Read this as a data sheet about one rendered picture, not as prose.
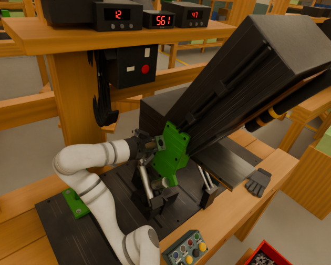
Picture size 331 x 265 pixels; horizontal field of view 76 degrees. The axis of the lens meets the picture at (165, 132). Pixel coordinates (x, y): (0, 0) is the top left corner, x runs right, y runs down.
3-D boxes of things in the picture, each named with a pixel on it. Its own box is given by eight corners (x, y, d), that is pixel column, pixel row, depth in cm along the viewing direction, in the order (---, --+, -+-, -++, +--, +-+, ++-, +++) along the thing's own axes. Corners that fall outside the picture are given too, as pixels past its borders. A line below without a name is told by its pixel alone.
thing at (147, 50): (156, 82, 85) (159, 42, 76) (118, 90, 75) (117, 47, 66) (138, 71, 92) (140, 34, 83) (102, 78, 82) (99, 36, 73)
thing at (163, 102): (198, 153, 122) (213, 100, 102) (157, 175, 105) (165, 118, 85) (176, 136, 132) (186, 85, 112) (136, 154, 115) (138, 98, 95)
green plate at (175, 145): (183, 178, 85) (203, 134, 77) (169, 184, 80) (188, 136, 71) (165, 161, 92) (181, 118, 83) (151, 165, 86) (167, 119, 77)
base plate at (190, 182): (261, 162, 125) (263, 159, 124) (76, 309, 62) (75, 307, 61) (208, 126, 149) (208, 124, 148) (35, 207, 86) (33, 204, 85)
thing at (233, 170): (254, 173, 85) (256, 168, 83) (230, 192, 76) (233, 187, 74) (186, 125, 107) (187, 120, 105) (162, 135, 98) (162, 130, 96)
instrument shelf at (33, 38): (236, 36, 102) (239, 27, 100) (26, 56, 51) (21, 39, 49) (198, 24, 117) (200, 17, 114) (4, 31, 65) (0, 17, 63)
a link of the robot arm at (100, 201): (83, 190, 63) (105, 175, 62) (135, 256, 67) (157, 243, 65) (68, 205, 54) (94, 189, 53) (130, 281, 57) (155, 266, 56)
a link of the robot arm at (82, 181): (44, 162, 57) (75, 202, 59) (52, 154, 51) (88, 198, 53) (65, 149, 62) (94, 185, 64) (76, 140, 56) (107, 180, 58)
